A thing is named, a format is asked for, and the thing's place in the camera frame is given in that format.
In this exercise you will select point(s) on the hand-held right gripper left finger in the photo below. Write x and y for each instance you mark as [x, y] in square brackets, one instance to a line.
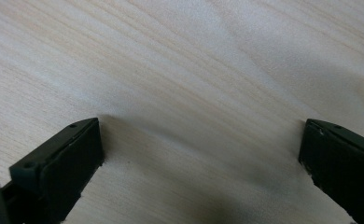
[65, 168]

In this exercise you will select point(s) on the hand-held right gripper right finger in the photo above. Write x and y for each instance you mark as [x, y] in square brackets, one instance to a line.
[342, 165]

